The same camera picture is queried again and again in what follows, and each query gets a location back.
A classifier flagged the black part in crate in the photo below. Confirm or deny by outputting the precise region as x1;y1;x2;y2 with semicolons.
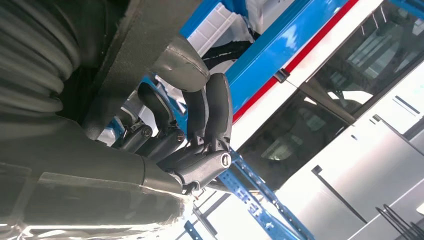
202;39;258;70

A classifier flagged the blue metal shelf rack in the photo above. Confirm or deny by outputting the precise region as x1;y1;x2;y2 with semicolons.
97;0;349;240

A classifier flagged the white plastic crate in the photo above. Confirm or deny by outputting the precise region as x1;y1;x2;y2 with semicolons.
187;2;263;77

